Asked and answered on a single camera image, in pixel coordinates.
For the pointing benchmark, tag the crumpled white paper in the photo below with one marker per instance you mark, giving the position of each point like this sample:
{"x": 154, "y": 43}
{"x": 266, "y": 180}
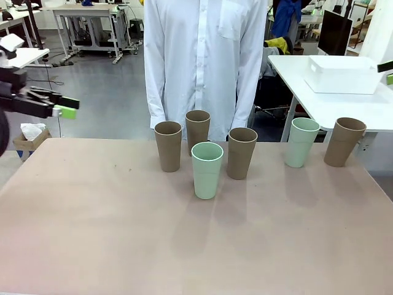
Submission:
{"x": 30, "y": 130}

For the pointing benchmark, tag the person's left forearm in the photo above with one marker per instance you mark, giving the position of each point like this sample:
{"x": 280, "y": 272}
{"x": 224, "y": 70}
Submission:
{"x": 247, "y": 101}

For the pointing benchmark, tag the person's right forearm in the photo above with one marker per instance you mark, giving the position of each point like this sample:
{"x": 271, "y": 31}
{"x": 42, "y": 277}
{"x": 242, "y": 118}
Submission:
{"x": 155, "y": 101}

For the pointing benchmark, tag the white desk with grey legs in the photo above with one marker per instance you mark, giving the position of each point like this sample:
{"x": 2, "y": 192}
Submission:
{"x": 30, "y": 55}

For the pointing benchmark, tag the white plastic basket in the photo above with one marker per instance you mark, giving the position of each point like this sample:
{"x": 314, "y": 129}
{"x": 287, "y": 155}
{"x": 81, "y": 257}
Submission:
{"x": 344, "y": 78}

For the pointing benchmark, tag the black computer monitor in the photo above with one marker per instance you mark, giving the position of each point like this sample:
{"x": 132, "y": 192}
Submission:
{"x": 334, "y": 33}

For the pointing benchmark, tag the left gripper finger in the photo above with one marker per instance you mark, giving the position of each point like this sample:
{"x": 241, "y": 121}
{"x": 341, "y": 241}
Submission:
{"x": 55, "y": 98}
{"x": 69, "y": 113}

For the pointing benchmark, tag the workbench with white frame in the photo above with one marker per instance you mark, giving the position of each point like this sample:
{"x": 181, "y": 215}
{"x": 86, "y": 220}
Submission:
{"x": 86, "y": 10}

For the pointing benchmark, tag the black stand pole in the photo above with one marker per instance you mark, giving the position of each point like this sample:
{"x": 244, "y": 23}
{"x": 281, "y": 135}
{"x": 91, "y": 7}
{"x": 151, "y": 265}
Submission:
{"x": 34, "y": 24}

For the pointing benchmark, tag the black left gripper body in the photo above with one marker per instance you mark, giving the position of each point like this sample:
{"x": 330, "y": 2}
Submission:
{"x": 12, "y": 80}

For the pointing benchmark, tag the white background table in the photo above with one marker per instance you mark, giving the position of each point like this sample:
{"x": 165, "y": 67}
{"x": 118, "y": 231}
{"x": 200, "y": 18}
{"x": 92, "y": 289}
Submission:
{"x": 18, "y": 13}

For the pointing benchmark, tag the person in white shirt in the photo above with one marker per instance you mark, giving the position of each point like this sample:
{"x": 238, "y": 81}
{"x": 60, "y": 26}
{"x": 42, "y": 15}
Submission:
{"x": 199, "y": 61}

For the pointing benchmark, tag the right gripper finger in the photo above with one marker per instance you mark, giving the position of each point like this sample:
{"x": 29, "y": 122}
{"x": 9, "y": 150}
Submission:
{"x": 390, "y": 79}
{"x": 386, "y": 66}

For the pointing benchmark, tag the white side table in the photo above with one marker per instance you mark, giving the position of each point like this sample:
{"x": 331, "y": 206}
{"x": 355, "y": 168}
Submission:
{"x": 291, "y": 77}

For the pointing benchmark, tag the yellow and black jacket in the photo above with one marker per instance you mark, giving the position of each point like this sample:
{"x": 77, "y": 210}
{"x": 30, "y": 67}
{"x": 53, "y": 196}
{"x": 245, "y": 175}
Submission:
{"x": 276, "y": 43}

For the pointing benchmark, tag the cardboard box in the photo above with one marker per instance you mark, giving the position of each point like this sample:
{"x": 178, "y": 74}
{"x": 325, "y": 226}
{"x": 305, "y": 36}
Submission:
{"x": 30, "y": 147}

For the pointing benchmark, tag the green plastic cup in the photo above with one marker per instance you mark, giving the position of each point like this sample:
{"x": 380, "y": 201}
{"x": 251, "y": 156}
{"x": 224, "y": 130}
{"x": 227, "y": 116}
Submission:
{"x": 207, "y": 178}
{"x": 299, "y": 147}

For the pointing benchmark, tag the black office chair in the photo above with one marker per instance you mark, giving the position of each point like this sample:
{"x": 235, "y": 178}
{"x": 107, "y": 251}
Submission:
{"x": 270, "y": 98}

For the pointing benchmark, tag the brown plastic cup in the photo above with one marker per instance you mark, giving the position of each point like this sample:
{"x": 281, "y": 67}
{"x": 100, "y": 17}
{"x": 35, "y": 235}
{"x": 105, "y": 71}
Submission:
{"x": 241, "y": 156}
{"x": 168, "y": 150}
{"x": 340, "y": 147}
{"x": 198, "y": 129}

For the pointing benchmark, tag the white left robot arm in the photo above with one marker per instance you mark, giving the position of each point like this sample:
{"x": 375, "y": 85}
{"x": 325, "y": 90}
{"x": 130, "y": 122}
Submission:
{"x": 10, "y": 43}

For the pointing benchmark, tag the blue jacket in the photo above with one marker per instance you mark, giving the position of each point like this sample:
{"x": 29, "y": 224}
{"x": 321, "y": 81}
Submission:
{"x": 285, "y": 21}

